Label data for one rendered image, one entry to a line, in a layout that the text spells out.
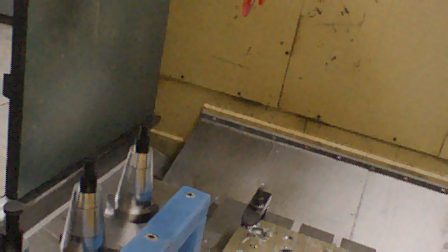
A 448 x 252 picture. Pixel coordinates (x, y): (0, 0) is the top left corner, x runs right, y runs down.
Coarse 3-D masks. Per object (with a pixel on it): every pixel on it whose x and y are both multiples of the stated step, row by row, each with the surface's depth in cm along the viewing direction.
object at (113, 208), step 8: (152, 192) 66; (112, 200) 63; (112, 208) 62; (120, 208) 62; (152, 208) 64; (120, 216) 62; (128, 216) 61; (136, 216) 62; (144, 216) 62; (152, 216) 65; (144, 224) 63
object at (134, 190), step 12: (132, 156) 61; (144, 156) 61; (132, 168) 61; (144, 168) 61; (120, 180) 63; (132, 180) 61; (144, 180) 62; (120, 192) 62; (132, 192) 62; (144, 192) 62; (120, 204) 62; (132, 204) 62; (144, 204) 63
